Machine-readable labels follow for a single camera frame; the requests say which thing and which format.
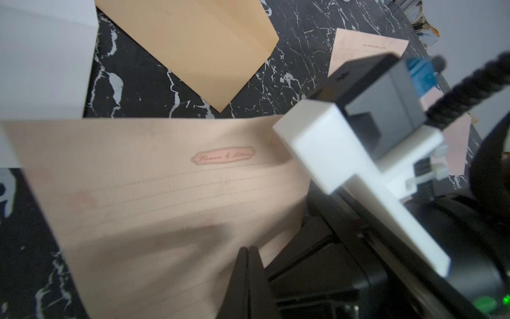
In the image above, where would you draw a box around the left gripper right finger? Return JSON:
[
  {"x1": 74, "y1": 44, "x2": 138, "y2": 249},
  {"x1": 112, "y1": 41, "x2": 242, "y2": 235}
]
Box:
[{"x1": 248, "y1": 246, "x2": 282, "y2": 319}]

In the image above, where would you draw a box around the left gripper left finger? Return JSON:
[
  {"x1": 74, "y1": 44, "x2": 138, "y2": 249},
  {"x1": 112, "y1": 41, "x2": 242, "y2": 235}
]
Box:
[{"x1": 216, "y1": 247, "x2": 249, "y2": 319}]

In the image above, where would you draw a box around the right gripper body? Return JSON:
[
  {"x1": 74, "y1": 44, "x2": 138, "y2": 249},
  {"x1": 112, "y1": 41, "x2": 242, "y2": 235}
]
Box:
[{"x1": 266, "y1": 186, "x2": 509, "y2": 318}]

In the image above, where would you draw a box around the brown kraft envelope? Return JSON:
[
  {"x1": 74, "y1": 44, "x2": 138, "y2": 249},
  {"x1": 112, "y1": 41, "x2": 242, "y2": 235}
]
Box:
[{"x1": 95, "y1": 1, "x2": 279, "y2": 112}]

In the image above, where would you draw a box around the white envelope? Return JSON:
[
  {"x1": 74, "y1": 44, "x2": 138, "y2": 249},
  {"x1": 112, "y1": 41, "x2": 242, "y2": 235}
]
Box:
[{"x1": 0, "y1": 0, "x2": 100, "y2": 168}]

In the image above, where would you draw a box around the pink envelope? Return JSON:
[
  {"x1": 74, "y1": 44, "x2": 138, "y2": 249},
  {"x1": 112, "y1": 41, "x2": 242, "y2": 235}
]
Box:
[{"x1": 432, "y1": 114, "x2": 471, "y2": 175}]

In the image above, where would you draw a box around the cream letter paper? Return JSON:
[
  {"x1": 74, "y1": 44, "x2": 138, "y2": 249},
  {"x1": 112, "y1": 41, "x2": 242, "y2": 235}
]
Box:
[{"x1": 328, "y1": 28, "x2": 409, "y2": 76}]

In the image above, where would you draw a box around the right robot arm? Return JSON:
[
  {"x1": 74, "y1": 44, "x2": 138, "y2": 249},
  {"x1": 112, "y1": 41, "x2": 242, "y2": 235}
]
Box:
[{"x1": 266, "y1": 117, "x2": 509, "y2": 318}]

